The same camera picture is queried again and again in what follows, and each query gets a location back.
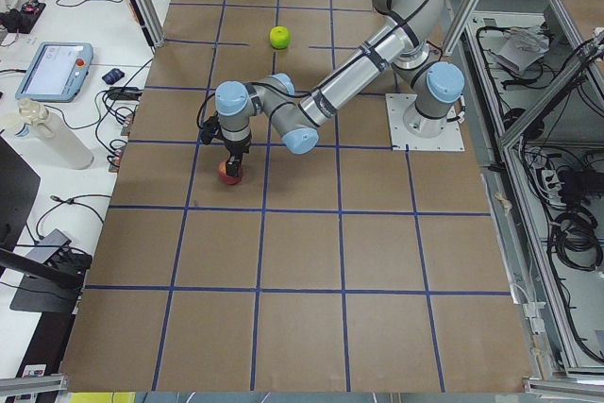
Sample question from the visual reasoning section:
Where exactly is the green apple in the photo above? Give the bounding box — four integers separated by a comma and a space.
269, 25, 291, 50

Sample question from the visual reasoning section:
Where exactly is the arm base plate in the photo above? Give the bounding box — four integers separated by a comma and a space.
385, 93, 465, 153

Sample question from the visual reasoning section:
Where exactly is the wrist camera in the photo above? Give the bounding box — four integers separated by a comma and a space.
199, 112, 223, 145

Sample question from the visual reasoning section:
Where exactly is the blue teach pendant near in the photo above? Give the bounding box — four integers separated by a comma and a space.
15, 42, 94, 103

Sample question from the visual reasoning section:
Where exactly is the dark blue small pouch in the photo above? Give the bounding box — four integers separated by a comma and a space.
102, 68, 125, 85

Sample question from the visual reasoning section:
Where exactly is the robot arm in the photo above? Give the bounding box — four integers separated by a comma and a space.
203, 0, 464, 184

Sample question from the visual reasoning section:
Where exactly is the white thermos bottle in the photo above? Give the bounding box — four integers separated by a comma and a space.
1, 98, 94, 170

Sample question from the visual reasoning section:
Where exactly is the red yellow apple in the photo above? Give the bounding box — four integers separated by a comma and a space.
218, 160, 243, 185

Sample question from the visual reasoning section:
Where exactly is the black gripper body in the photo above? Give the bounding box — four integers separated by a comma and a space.
224, 136, 251, 160

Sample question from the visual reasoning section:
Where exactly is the black monitor stand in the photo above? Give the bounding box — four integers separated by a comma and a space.
1, 141, 92, 313

